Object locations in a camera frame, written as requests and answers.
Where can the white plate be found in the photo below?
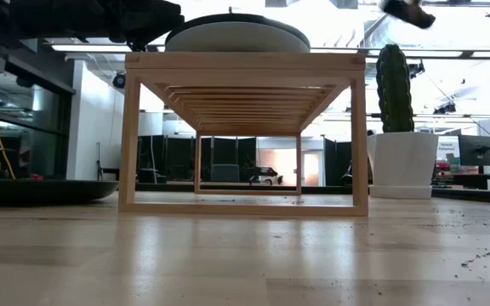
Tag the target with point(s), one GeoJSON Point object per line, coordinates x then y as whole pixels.
{"type": "Point", "coordinates": [236, 40]}

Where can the black plate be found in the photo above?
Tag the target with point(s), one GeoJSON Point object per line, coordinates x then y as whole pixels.
{"type": "Point", "coordinates": [36, 193]}

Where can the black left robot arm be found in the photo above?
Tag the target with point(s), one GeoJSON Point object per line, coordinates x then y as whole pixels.
{"type": "Point", "coordinates": [49, 17]}

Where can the wooden slatted shelf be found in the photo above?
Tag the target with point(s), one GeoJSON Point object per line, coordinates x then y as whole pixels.
{"type": "Point", "coordinates": [245, 64]}

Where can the ceiling light strip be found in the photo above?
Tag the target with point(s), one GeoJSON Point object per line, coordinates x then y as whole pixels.
{"type": "Point", "coordinates": [92, 47]}

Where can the green cactus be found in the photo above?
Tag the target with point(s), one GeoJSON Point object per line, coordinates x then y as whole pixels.
{"type": "Point", "coordinates": [394, 89]}

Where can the black partition screens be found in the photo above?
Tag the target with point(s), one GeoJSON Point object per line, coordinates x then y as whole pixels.
{"type": "Point", "coordinates": [177, 157]}

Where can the white sign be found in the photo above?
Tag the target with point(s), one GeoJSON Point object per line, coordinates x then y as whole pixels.
{"type": "Point", "coordinates": [446, 151]}

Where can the black computer monitor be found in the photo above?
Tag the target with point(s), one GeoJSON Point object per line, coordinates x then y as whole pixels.
{"type": "Point", "coordinates": [474, 149]}

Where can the white plant pot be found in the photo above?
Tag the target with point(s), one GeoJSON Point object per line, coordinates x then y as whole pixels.
{"type": "Point", "coordinates": [402, 163]}

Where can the teal bin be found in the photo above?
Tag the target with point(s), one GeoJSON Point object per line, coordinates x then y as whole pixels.
{"type": "Point", "coordinates": [225, 173]}

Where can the white wheeled robot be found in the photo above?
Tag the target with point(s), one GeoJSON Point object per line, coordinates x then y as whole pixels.
{"type": "Point", "coordinates": [266, 175]}

